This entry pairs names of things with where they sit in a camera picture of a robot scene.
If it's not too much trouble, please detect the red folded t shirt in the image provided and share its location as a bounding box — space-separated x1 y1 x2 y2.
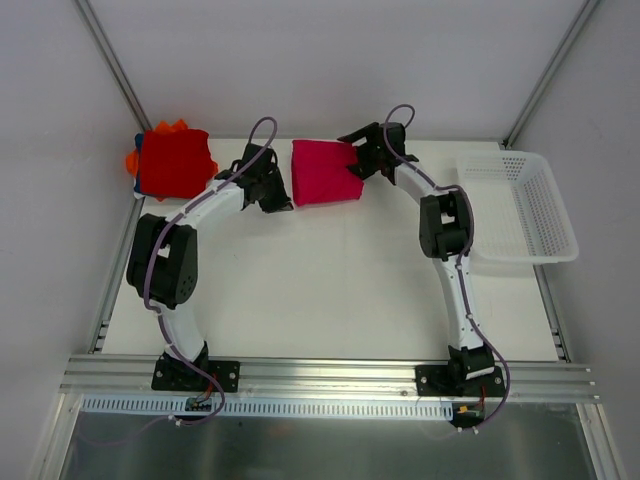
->
137 128 219 202

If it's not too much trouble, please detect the aluminium corner post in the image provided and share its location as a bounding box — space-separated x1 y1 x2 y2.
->
72 0 151 131
501 0 603 150

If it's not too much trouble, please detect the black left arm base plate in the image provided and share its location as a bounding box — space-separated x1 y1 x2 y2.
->
151 357 241 393

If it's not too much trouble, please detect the orange folded t shirt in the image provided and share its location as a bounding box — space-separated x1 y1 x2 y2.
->
123 119 221 203

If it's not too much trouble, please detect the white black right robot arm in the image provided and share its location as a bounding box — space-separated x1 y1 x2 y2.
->
338 122 496 396

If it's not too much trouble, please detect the aluminium corner post right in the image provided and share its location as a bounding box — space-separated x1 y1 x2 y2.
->
501 0 603 150

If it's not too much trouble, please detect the aluminium front rail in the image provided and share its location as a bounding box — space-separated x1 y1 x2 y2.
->
59 354 602 404

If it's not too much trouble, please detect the magenta t shirt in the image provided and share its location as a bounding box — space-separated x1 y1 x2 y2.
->
291 139 364 207

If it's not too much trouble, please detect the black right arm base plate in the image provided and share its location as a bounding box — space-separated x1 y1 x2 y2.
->
414 364 507 398

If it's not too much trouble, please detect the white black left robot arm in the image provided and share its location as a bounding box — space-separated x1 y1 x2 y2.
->
126 142 293 391

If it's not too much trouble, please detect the aluminium corner post left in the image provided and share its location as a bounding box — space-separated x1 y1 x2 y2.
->
72 0 151 131

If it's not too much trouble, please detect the white perforated plastic basket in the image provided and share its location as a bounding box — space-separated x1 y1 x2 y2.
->
456 150 579 265

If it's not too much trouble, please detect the white slotted cable duct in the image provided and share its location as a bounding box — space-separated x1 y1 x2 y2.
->
81 394 454 421

